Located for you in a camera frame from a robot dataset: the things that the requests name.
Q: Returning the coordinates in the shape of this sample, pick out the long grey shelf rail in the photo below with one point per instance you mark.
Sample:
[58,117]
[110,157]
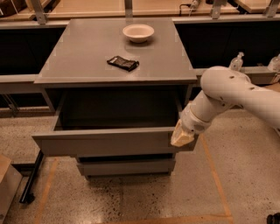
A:
[24,83]

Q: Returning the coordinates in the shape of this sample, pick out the black floor bar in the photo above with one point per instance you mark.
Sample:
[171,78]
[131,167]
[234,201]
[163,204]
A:
[27,196]

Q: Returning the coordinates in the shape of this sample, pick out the black snack packet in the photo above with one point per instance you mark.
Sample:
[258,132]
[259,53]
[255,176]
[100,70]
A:
[125,64]

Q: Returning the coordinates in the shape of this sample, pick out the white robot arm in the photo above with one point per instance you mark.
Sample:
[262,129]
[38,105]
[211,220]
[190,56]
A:
[221,89]

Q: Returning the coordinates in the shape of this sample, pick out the grey lower drawer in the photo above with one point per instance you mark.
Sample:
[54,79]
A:
[141,164]

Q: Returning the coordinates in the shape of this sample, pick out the black object bottom right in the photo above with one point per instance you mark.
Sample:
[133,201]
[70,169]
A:
[273,218]

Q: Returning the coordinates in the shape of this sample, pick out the grey top drawer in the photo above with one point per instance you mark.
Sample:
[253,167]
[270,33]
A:
[114,121]

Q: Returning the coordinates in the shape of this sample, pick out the clear plastic bottle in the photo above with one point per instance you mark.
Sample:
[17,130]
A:
[236,63]
[274,64]

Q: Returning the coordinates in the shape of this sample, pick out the grey drawer cabinet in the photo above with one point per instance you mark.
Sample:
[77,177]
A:
[79,60]

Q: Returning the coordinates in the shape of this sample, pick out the padded gripper body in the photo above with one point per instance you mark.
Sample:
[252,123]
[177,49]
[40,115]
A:
[192,122]

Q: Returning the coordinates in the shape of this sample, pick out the grey drawer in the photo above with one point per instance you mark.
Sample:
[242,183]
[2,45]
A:
[141,164]
[114,121]

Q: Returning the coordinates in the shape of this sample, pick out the cardboard box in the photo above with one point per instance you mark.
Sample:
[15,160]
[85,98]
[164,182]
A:
[9,181]

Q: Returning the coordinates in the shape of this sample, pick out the white ceramic bowl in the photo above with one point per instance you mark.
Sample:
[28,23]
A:
[138,33]

